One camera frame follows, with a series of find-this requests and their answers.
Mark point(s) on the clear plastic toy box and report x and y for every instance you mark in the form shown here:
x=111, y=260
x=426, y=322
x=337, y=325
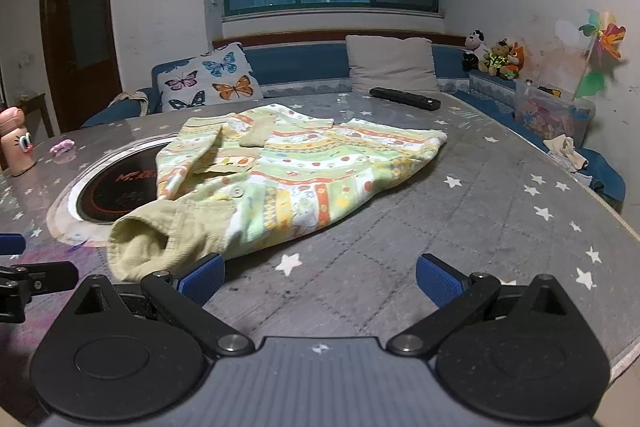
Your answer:
x=545, y=114

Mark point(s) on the blue sofa bench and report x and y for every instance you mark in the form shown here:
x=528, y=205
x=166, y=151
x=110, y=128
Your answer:
x=295, y=62

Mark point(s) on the brown bear plush toy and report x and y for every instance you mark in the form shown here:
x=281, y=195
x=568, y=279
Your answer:
x=495, y=57

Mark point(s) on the panda plush toy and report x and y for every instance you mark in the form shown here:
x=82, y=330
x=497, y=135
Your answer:
x=475, y=42

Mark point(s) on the black remote control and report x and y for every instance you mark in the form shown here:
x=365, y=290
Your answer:
x=400, y=97

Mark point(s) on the beige pillow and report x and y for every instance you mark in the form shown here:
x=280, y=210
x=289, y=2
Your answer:
x=390, y=62

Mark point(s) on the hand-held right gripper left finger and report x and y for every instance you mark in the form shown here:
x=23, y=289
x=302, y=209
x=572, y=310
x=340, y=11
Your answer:
x=202, y=278

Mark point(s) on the brown wooden door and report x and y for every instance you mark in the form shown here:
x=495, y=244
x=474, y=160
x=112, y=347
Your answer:
x=85, y=7

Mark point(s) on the round black induction cooker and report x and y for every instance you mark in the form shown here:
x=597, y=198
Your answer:
x=75, y=228

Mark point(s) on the butterfly print pillow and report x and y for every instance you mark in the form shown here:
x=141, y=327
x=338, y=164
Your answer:
x=210, y=77

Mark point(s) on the small pink toy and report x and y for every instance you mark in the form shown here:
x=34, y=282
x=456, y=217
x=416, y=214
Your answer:
x=62, y=148

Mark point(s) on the orange fox plush toy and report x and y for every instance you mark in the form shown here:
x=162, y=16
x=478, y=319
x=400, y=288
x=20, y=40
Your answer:
x=516, y=58

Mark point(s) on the pale blue cloth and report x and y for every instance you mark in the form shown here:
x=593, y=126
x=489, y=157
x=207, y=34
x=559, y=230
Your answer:
x=590, y=181

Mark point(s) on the colourful pinwheel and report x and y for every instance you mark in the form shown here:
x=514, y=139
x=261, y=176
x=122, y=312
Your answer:
x=610, y=39

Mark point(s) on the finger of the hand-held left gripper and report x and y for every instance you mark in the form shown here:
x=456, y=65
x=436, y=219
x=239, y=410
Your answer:
x=45, y=277
x=12, y=244

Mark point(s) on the pastel patterned child shirt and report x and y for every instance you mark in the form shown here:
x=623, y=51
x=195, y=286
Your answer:
x=300, y=167

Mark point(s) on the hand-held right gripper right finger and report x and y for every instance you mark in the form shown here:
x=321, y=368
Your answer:
x=440, y=279

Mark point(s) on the pink cartoon bottle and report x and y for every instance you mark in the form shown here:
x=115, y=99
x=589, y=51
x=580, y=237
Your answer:
x=17, y=142

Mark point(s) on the round black induction cooktop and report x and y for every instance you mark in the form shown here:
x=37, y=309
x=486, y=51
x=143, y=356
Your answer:
x=120, y=192

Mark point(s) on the cream socks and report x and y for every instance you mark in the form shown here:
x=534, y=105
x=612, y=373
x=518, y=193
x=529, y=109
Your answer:
x=565, y=149

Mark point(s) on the small wooden stool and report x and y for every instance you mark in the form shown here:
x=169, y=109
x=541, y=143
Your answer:
x=37, y=107

